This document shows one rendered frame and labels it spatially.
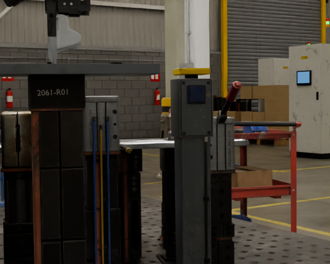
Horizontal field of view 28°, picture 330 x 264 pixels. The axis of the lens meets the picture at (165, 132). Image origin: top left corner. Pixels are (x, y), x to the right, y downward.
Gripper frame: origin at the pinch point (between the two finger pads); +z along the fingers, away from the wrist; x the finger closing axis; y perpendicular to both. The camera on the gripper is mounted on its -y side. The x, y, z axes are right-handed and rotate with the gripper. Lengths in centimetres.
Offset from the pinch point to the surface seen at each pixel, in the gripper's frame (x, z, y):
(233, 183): 239, 55, 96
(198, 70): -0.3, 2.1, 27.5
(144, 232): 72, 47, 25
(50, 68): -6.4, 1.9, 0.0
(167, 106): 750, 16, 137
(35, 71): -6.6, 2.4, -2.5
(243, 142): 29, 18, 44
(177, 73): 1.2, 2.4, 23.8
